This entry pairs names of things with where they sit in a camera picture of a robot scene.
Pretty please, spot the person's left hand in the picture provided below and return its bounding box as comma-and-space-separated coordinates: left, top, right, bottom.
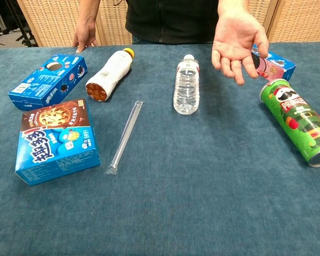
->
211, 12, 269, 86

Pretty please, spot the person's right hand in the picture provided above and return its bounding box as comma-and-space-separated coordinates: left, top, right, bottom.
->
72, 19, 99, 53

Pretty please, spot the green Pringles can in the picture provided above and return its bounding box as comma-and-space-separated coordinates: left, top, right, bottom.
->
259, 78, 320, 168

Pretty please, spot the person's left forearm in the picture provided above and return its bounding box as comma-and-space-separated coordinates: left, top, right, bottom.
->
217, 0, 249, 17

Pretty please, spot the person's right forearm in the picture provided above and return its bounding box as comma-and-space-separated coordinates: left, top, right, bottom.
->
78, 0, 102, 23

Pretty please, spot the blue chocolate cookie box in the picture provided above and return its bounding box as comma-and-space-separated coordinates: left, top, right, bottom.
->
14, 98, 102, 186

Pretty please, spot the white bottle with yellow cap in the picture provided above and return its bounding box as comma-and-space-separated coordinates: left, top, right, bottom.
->
85, 47, 135, 103

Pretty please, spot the pink and blue Oreo box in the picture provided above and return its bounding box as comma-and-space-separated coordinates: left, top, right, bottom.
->
250, 44, 297, 82

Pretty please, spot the blue Oreo cookie box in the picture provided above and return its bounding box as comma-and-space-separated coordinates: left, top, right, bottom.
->
7, 53, 89, 111

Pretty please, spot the person's torso in black shirt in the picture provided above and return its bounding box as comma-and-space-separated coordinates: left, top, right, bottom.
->
124, 0, 222, 45

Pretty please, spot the clear plastic water bottle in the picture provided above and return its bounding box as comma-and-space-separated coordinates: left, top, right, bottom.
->
172, 54, 200, 116

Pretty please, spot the clear wrapped drinking straw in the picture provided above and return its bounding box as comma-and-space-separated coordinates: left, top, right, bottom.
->
104, 100, 145, 176

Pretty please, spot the teal blue tablecloth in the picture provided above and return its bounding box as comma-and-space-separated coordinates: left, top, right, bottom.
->
0, 41, 320, 256

